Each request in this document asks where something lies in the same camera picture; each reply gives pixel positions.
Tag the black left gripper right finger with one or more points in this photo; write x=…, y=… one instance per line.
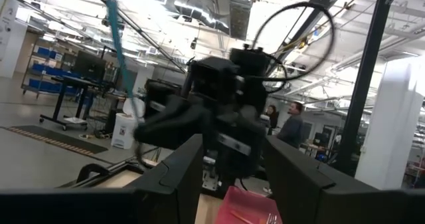
x=292, y=184

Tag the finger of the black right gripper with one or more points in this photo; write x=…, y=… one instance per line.
x=162, y=91
x=172, y=127

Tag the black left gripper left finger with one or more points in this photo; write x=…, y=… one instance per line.
x=179, y=184

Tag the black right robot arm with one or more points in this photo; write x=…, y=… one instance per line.
x=242, y=174

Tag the person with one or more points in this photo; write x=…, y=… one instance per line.
x=273, y=117
x=292, y=127

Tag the white trash bin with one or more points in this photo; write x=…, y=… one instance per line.
x=124, y=131

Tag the pink plastic bin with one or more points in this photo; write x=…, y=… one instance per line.
x=239, y=200

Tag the black computer monitor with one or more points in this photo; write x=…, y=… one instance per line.
x=89, y=66

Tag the black standing desk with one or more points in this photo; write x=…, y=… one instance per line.
x=66, y=81

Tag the white structural pillar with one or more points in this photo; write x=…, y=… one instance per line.
x=388, y=134

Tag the dark floor mat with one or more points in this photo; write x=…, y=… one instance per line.
x=56, y=139

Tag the shelf with blue bins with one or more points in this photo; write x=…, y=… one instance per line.
x=46, y=69

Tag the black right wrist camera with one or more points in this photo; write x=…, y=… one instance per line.
x=249, y=62

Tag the silver ventilation duct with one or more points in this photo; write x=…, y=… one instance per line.
x=239, y=11

